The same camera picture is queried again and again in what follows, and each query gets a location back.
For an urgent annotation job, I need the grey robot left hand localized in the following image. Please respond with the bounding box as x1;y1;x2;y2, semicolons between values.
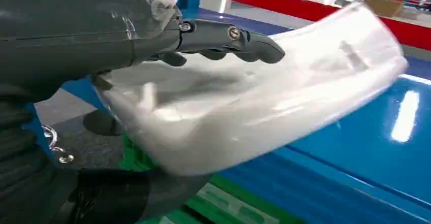
0;0;286;224

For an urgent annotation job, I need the green printed panel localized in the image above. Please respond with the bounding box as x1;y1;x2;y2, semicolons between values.
119;133;304;224

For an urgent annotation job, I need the brown cardboard box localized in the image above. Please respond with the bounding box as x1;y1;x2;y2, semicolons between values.
363;0;405;18

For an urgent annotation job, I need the black round post foot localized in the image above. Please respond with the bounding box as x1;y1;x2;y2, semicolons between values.
83;109;124;136

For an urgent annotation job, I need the metal ring hook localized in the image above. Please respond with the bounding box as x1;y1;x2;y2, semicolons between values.
42;124;75;164

